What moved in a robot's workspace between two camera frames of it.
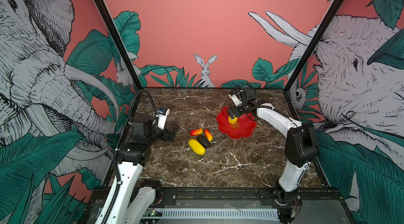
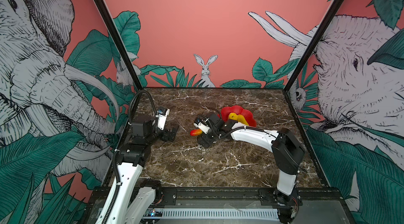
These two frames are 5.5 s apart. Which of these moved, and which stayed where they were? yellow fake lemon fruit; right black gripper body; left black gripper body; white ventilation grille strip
Moved: right black gripper body; yellow fake lemon fruit
Stayed: white ventilation grille strip; left black gripper body
